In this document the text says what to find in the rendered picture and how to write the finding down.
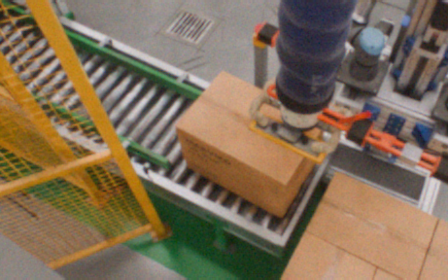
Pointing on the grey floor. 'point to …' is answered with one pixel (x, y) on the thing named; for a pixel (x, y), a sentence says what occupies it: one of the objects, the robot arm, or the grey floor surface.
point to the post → (259, 62)
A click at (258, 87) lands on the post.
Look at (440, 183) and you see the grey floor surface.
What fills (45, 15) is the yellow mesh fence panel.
